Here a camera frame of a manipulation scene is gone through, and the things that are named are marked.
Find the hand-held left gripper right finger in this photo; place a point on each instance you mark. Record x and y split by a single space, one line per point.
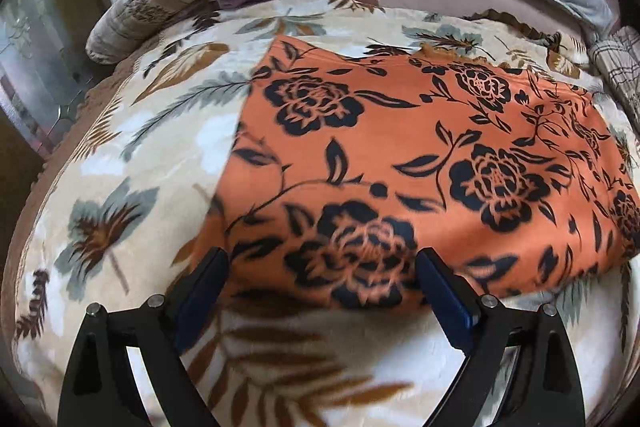
447 302

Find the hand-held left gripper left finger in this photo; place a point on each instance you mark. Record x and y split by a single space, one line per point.
200 307

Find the orange black floral garment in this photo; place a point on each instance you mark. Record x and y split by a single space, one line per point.
400 167

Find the cream leaf print blanket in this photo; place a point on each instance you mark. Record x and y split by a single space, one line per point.
135 167

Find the plaid cloth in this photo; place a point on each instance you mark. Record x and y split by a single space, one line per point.
617 57

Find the glass door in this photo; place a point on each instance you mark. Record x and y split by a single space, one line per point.
45 52

